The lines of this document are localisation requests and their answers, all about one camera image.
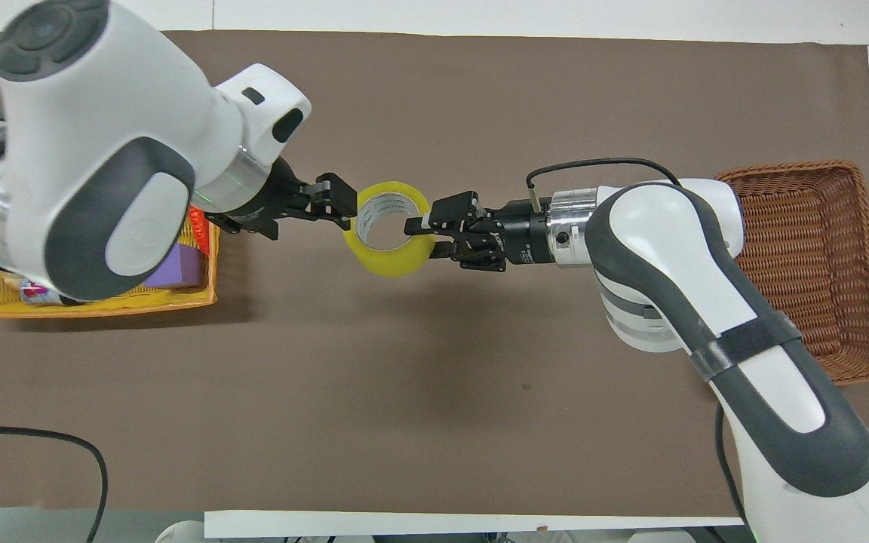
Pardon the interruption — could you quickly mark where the purple block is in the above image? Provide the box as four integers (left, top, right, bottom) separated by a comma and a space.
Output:
142, 242, 206, 292

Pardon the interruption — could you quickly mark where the small white printed packet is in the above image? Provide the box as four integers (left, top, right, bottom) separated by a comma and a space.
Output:
18, 278, 67, 307

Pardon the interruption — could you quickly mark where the yellow tape roll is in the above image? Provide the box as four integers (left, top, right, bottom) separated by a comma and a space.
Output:
342, 180, 438, 278

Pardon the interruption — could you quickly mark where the black cable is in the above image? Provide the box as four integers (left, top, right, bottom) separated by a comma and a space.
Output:
525, 157, 683, 221
714, 404, 748, 524
0, 424, 109, 543

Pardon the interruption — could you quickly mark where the yellow woven basket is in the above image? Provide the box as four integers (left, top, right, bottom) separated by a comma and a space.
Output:
0, 204, 221, 320

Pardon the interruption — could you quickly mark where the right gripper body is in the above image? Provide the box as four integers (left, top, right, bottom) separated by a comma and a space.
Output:
475, 198, 554, 268

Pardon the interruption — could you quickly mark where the red packet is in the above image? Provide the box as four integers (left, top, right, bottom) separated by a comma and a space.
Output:
188, 204, 213, 251

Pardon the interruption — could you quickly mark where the brown wicker basket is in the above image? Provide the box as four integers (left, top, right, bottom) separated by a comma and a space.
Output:
715, 159, 869, 387

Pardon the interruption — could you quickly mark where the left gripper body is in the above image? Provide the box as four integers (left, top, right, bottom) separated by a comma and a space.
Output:
210, 157, 310, 242

